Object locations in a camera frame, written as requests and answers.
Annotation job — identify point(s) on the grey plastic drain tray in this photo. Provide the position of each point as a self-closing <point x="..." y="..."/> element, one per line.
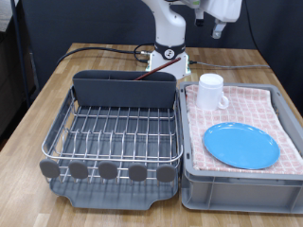
<point x="104" y="197"/>

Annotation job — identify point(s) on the grey oval rack pad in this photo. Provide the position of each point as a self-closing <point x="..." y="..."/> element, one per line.
<point x="108" y="170"/>
<point x="78" y="169"/>
<point x="166" y="173"/>
<point x="49" y="168"/>
<point x="137" y="172"/>

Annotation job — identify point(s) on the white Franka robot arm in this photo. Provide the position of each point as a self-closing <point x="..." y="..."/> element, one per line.
<point x="170" y="28"/>

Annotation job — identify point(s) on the pink checkered towel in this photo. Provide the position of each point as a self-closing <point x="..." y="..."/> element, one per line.
<point x="252" y="107"/>

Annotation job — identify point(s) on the black backdrop curtain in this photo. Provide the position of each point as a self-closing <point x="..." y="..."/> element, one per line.
<point x="94" y="22"/>

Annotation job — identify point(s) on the blue plastic plate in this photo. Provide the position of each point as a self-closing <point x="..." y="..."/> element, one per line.
<point x="241" y="146"/>

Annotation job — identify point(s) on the dark cabinet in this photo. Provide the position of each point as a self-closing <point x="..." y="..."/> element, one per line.
<point x="9" y="78"/>

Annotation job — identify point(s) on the white mug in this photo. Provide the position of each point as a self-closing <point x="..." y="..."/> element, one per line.
<point x="208" y="94"/>

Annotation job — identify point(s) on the red-brown wooden spoon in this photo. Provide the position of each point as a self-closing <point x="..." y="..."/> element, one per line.
<point x="157" y="68"/>

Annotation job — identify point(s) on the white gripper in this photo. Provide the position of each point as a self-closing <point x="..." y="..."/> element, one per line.
<point x="224" y="9"/>

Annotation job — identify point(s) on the grey plastic crate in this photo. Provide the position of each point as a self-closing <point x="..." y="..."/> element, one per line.
<point x="240" y="195"/>

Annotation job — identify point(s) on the dark grey cutlery holder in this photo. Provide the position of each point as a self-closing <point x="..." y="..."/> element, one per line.
<point x="126" y="93"/>

